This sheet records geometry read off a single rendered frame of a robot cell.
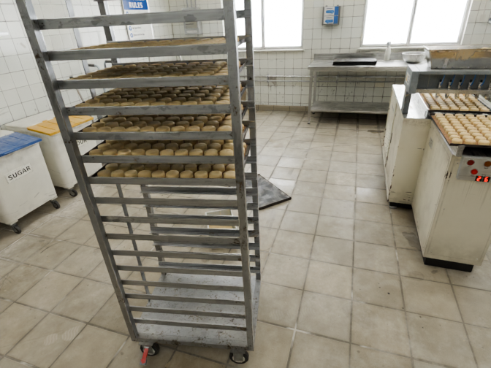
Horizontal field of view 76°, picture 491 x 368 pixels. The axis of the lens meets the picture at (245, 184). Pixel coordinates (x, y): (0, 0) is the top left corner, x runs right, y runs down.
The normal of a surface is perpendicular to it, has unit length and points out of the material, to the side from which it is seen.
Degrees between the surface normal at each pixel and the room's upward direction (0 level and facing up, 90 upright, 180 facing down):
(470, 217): 90
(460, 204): 90
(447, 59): 115
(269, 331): 0
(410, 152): 90
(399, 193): 90
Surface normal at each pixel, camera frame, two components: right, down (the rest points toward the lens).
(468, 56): -0.27, 0.79
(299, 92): -0.31, 0.47
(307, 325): -0.05, -0.88
